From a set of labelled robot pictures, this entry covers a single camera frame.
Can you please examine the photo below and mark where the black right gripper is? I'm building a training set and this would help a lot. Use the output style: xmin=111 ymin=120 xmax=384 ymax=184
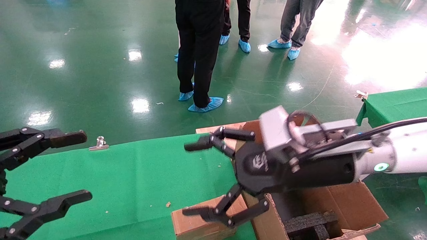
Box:
xmin=182 ymin=126 xmax=357 ymax=228

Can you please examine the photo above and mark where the large open cardboard carton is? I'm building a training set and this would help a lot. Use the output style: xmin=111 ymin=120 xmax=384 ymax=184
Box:
xmin=234 ymin=115 xmax=390 ymax=240

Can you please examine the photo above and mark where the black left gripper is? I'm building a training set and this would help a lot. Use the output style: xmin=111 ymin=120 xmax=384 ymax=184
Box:
xmin=0 ymin=127 xmax=93 ymax=240

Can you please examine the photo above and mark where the green tablecloth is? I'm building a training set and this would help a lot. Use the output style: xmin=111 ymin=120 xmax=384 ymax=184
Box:
xmin=0 ymin=133 xmax=257 ymax=240
xmin=356 ymin=87 xmax=427 ymax=129

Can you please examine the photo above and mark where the person in black slim trousers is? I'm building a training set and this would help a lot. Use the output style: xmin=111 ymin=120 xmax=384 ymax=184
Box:
xmin=222 ymin=0 xmax=251 ymax=42

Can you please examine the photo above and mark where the small brown cardboard box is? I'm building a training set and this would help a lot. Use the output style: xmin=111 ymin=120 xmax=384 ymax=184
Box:
xmin=171 ymin=194 xmax=249 ymax=240

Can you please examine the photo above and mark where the person in black baggy trousers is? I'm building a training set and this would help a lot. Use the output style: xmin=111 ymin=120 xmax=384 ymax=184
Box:
xmin=175 ymin=0 xmax=227 ymax=108

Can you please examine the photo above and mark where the person in grey jeans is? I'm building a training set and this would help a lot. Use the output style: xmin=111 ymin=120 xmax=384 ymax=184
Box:
xmin=280 ymin=0 xmax=324 ymax=48

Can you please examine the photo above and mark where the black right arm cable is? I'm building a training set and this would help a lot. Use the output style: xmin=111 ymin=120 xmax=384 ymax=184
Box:
xmin=286 ymin=110 xmax=427 ymax=160

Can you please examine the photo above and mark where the black foam block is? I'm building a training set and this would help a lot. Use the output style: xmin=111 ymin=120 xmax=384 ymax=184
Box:
xmin=284 ymin=210 xmax=340 ymax=240

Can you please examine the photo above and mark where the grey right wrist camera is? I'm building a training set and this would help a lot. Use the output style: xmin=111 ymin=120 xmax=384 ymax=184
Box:
xmin=259 ymin=105 xmax=372 ymax=164

